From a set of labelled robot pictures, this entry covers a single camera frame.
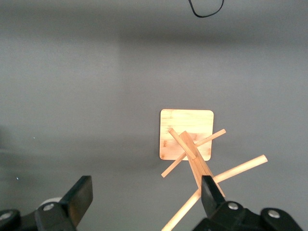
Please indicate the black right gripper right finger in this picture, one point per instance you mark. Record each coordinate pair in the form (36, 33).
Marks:
(211, 199)

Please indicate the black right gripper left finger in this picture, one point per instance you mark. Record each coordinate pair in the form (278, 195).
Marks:
(77, 199)

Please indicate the wooden mug tree rack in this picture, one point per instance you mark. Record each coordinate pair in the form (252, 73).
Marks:
(186, 125)

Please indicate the dark grey table cloth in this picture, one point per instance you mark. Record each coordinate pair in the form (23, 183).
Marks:
(72, 72)

